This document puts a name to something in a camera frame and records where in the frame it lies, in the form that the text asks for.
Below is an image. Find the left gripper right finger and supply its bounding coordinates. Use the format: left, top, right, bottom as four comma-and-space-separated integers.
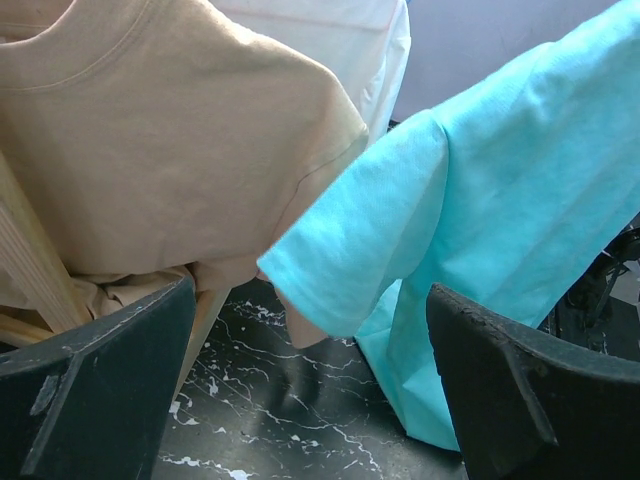
427, 284, 639, 479

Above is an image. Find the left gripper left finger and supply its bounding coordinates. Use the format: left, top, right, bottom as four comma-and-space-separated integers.
1, 278, 196, 479

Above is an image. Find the teal t shirt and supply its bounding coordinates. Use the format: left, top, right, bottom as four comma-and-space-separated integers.
258, 1, 639, 451

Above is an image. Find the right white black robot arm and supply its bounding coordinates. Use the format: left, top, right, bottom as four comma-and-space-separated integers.
539, 218, 639, 361

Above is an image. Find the beige t shirt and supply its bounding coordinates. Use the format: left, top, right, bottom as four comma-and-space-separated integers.
1, 0, 368, 318

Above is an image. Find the white printed t shirt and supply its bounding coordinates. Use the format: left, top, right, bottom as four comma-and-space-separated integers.
209, 0, 413, 146

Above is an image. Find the wooden clothes rack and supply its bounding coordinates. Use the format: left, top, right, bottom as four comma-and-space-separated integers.
1, 159, 229, 395

